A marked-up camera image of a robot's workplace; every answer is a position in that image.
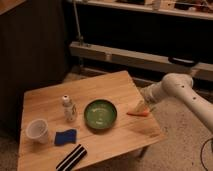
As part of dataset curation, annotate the pale wooden gripper finger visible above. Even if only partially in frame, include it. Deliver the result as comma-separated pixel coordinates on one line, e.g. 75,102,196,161
133,100,149,114

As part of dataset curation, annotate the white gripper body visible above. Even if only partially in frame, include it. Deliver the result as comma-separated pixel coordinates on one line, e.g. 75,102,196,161
140,83,167,103

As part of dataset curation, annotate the orange pepper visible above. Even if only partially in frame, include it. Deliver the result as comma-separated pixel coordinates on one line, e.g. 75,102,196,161
127,112,149,117

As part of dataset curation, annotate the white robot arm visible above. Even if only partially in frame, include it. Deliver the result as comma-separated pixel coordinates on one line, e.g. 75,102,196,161
142,73,213,134

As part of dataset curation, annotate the green ceramic bowl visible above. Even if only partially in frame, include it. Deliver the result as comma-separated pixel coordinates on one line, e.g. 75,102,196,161
84,99,117,130

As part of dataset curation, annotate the white ceramic cup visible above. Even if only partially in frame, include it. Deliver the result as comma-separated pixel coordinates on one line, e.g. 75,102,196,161
25,119,49,144

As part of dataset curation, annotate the wooden table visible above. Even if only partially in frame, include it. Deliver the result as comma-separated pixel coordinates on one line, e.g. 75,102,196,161
18,71,165,171

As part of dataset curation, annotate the long grey case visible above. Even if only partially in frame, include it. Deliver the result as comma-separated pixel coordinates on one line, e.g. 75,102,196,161
69,41,213,81

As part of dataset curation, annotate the small white bottle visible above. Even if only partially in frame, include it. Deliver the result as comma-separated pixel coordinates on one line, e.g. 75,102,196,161
62,95,77,122

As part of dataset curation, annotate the blue sponge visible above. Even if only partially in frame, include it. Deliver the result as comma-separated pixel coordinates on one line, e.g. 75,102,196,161
54,129,77,146

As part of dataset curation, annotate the metal stand pole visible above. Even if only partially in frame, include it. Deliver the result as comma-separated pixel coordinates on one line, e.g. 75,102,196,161
73,0,84,46

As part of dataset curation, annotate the black case handle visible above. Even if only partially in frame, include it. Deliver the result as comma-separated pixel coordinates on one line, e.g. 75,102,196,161
168,57,199,67

